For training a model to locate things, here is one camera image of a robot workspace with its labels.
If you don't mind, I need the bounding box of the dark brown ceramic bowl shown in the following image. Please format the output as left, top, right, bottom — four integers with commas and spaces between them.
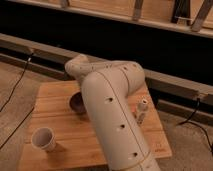
69, 92, 86, 114

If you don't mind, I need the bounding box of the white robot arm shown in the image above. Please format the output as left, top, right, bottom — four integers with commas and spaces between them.
65, 55, 161, 171

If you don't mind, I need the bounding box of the white plastic bottle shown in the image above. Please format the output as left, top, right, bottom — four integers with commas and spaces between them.
135, 98, 149, 124

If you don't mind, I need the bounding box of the wooden board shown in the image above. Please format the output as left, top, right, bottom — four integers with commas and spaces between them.
17, 81, 172, 171

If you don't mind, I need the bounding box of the white paper cup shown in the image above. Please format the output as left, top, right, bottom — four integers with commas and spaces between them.
31, 127, 56, 152

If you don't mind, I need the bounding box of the black cable left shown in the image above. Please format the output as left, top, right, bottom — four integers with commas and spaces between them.
0, 50, 36, 150

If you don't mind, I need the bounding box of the black cable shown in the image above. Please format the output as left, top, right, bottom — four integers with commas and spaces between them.
0, 50, 36, 150
176, 97, 213, 156

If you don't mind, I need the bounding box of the black cable right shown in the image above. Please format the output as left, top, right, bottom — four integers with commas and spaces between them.
176, 97, 213, 156

